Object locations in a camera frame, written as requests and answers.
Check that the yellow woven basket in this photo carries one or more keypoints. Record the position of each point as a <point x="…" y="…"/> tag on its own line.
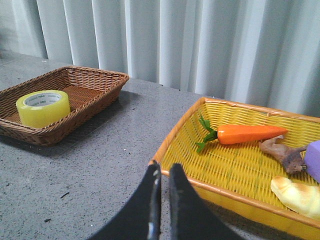
<point x="238" y="177"/>

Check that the yellow tape roll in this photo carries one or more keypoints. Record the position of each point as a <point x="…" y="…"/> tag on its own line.
<point x="41" y="108"/>

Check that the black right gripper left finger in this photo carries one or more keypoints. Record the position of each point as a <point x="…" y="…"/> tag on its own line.
<point x="140" y="217"/>

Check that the brown toy animal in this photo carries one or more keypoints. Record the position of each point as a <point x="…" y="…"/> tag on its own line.
<point x="289" y="157"/>

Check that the toy croissant bread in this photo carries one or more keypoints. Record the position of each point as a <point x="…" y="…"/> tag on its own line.
<point x="300" y="198"/>

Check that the white curtain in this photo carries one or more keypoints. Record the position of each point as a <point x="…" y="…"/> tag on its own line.
<point x="260" y="52"/>

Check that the orange toy carrot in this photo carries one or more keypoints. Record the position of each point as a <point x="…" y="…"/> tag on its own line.
<point x="230" y="134"/>

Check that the brown wicker basket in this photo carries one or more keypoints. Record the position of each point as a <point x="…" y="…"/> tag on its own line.
<point x="90" y="91"/>

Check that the purple block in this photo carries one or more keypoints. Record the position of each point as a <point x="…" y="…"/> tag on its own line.
<point x="312" y="160"/>

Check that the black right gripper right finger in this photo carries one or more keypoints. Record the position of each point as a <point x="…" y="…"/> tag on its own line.
<point x="190" y="217"/>

